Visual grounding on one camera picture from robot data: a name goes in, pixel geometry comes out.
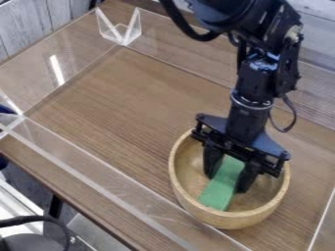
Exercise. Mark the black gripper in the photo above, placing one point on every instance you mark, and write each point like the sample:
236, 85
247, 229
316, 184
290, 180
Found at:
243, 140

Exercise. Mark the green rectangular block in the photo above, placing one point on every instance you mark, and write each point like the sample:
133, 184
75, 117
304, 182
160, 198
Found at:
219, 192

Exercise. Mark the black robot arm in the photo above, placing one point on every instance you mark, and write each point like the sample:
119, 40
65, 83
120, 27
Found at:
264, 29

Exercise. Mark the brown wooden bowl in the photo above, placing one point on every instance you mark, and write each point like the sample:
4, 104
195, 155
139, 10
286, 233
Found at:
250, 208

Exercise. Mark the clear acrylic tray walls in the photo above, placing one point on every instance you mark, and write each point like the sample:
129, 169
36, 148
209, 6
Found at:
101, 109

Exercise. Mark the black table leg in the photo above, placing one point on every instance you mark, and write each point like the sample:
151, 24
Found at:
55, 207

